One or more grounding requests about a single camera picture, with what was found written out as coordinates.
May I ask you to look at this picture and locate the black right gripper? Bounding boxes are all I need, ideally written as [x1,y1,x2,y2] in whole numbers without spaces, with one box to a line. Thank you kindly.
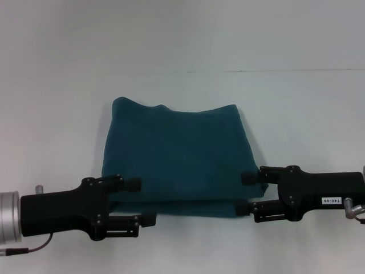
[235,164,365,224]

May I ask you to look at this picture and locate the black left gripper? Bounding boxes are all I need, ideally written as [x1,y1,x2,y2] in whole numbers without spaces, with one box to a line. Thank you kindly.
[19,174,158,241]

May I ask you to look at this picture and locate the teal blue t-shirt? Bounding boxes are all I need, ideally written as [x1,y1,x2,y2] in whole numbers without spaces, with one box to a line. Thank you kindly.
[101,96,270,220]

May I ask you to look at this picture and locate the right arm cable with plug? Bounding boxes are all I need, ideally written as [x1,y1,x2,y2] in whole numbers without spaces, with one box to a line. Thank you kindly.
[343,196,365,226]

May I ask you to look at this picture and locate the arm cable with plug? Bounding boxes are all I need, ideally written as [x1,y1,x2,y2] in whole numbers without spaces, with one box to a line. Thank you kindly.
[0,233,54,255]
[343,196,365,226]

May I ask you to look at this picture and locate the left arm cable with plug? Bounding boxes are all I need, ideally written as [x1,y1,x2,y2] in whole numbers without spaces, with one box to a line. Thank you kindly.
[0,233,54,255]

